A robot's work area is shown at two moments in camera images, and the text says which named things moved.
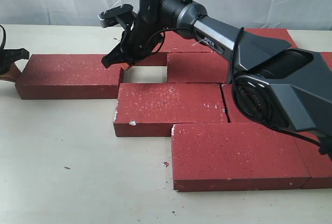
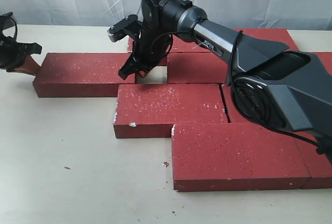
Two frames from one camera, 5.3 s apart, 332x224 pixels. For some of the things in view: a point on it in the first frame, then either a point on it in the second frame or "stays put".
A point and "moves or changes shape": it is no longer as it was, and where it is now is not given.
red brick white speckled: [150, 109] stays put
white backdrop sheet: [294, 2] stays put
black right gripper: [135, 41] to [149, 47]
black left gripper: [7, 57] to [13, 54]
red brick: [68, 77] moves or changes shape
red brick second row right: [327, 56] stays put
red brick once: [202, 67] stays put
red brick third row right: [235, 114] stays put
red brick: [282, 34] stays put
